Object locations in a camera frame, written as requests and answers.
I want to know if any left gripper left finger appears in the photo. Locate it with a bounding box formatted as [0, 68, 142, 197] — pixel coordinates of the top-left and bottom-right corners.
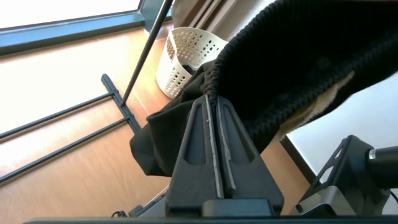
[165, 94, 224, 218]

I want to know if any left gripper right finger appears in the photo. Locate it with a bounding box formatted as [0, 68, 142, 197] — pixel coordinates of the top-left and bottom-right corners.
[216, 95, 285, 218]

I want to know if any black garment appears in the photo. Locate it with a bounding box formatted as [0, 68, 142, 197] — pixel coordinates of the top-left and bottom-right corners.
[129, 0, 398, 178]

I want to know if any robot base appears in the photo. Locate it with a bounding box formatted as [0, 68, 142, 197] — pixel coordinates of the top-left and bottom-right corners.
[111, 134, 398, 218]

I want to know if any white laundry basket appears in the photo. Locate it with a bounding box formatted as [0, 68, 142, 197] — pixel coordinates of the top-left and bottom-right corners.
[155, 26, 229, 101]

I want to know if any black clothes rack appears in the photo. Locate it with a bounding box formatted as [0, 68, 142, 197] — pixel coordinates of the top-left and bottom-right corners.
[0, 0, 175, 185]

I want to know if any brown curtain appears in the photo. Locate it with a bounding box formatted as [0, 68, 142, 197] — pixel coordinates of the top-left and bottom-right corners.
[171, 0, 241, 34]

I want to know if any window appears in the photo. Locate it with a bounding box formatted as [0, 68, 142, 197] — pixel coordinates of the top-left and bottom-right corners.
[0, 0, 174, 57]

